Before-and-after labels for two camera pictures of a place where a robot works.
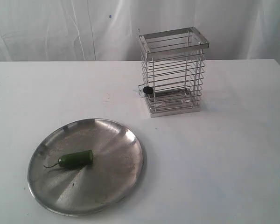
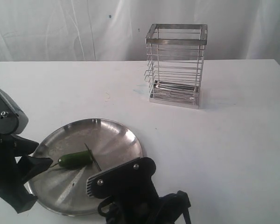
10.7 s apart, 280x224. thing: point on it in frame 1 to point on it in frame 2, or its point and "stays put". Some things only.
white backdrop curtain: [108, 30] stays put
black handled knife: [150, 90] to [91, 157]
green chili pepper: [79, 159] stays put
